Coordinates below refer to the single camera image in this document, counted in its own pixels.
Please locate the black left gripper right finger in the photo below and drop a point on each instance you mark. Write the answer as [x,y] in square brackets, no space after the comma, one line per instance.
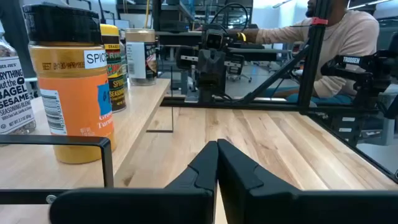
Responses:
[311,208]

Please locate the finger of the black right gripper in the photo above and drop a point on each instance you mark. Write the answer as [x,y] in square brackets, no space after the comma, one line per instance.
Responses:
[219,71]
[205,71]

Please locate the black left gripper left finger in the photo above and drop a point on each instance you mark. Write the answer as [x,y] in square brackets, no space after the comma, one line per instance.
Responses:
[140,208]

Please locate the furikake jar tan lid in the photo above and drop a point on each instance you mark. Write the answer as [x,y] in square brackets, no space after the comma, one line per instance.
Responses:
[136,59]

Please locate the chili onion jar yellow lid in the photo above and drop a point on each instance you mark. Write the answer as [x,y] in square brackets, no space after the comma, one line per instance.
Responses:
[115,77]

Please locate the orange turmeric jar black lid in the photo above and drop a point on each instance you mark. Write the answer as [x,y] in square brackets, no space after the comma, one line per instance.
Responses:
[74,102]

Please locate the bagel seasoning jar white lid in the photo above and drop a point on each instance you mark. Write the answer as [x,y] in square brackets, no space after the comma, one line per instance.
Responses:
[14,93]

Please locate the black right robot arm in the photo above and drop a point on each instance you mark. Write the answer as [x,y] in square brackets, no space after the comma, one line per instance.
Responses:
[212,97]

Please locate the black background robot arm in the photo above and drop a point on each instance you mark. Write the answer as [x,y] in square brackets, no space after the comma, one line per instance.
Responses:
[351,60]

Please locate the wooden shelf black metal legs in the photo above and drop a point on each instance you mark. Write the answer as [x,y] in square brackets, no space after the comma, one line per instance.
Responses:
[140,102]

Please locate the black office chair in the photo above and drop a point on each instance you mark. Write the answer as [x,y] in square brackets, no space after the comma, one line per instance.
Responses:
[237,67]

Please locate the person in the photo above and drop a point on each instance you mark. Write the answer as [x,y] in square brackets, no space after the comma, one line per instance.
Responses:
[348,40]

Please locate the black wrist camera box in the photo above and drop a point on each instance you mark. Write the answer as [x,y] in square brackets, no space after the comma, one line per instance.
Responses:
[214,40]

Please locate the black aluminium table frame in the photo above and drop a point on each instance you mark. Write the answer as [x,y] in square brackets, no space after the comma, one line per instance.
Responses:
[311,62]

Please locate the red frame clip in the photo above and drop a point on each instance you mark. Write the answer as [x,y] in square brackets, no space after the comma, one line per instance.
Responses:
[319,21]

